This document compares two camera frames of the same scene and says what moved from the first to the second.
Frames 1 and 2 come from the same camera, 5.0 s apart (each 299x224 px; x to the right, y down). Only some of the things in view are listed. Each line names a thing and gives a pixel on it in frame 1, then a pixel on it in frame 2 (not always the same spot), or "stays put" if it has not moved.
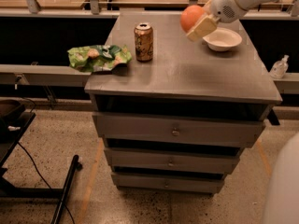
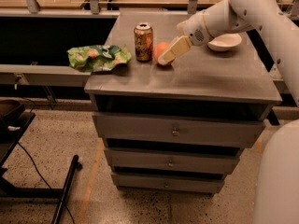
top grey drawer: x=177 y=131 stays put
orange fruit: x=190 y=16 -> x=160 y=49
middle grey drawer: x=171 y=161 stays put
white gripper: x=223 y=6 -> x=194 y=29
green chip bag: x=92 y=58 stays put
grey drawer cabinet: x=179 y=121 stays put
